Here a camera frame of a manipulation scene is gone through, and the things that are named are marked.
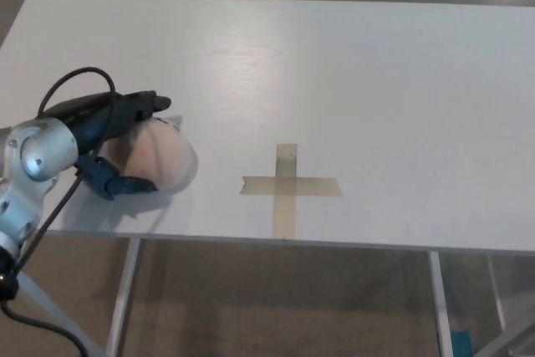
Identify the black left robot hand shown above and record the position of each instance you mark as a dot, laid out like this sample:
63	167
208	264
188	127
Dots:
104	118

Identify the pink dumpling toy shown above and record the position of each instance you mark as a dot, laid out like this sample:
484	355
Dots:
163	156

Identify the grey-blue diagonal stand brace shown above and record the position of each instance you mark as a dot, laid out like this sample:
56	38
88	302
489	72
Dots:
54	311

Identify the small teal floor object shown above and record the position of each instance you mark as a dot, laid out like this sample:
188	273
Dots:
462	344

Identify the grey diagonal metal bar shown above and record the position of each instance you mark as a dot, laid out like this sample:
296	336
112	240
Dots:
516	338

